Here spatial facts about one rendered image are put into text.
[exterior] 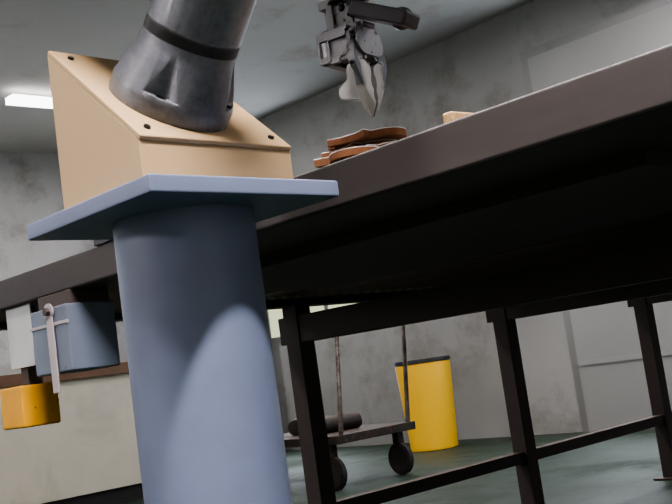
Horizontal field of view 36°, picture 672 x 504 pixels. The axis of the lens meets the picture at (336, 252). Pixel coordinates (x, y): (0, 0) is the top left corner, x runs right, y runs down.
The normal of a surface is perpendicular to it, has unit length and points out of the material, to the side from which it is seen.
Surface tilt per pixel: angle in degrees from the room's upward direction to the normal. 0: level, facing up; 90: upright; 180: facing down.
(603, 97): 90
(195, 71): 111
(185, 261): 90
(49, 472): 90
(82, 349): 90
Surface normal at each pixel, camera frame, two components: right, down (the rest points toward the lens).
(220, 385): 0.35, -0.16
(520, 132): -0.71, 0.02
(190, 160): 0.70, -0.18
